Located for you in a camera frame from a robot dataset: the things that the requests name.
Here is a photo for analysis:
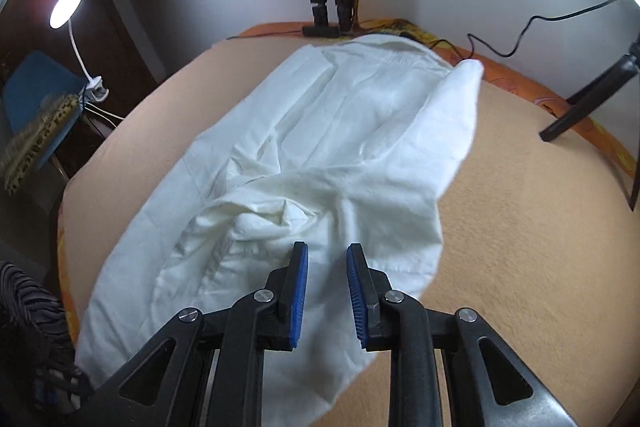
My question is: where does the white shirt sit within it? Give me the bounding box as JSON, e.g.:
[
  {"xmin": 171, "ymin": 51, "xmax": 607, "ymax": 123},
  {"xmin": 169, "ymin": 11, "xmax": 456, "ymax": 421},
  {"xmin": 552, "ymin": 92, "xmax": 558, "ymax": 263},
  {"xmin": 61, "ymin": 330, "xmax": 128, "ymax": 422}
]
[{"xmin": 64, "ymin": 35, "xmax": 484, "ymax": 426}]

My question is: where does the leopard print cloth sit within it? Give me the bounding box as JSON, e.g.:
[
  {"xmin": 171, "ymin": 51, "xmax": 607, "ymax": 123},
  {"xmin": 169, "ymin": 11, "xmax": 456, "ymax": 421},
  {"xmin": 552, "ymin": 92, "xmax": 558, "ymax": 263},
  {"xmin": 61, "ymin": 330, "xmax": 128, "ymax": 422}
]
[{"xmin": 1, "ymin": 94, "xmax": 80, "ymax": 196}]

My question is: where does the black striped cloth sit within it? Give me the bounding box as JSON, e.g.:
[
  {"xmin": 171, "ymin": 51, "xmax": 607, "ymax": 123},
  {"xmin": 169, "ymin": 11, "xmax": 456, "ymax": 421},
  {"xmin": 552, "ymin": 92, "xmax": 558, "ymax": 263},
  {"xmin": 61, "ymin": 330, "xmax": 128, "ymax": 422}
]
[{"xmin": 1, "ymin": 261, "xmax": 92, "ymax": 414}]

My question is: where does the black ring light cable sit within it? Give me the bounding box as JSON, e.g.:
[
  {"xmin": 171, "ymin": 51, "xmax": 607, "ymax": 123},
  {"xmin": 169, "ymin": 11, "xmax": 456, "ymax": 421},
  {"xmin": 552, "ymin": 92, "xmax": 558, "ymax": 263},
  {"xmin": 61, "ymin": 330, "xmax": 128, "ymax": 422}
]
[{"xmin": 429, "ymin": 0, "xmax": 629, "ymax": 61}]

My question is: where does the white lamp cable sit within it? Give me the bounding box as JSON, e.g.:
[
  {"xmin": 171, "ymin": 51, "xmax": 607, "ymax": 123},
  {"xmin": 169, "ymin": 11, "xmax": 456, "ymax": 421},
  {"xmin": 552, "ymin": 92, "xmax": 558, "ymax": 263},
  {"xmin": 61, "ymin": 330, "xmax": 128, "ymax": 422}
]
[{"xmin": 84, "ymin": 100, "xmax": 125, "ymax": 128}]

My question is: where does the white clip desk lamp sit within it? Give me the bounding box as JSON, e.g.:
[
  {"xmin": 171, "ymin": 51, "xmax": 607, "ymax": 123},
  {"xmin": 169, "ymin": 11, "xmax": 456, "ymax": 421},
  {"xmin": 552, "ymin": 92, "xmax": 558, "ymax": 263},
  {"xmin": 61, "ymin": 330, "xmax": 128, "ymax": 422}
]
[{"xmin": 49, "ymin": 0, "xmax": 110, "ymax": 103}]

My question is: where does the blue chair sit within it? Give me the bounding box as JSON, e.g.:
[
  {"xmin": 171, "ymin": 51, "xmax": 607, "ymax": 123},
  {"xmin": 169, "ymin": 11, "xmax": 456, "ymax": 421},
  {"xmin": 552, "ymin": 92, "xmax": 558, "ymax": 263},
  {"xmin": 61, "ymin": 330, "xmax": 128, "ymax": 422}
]
[{"xmin": 2, "ymin": 51, "xmax": 89, "ymax": 178}]

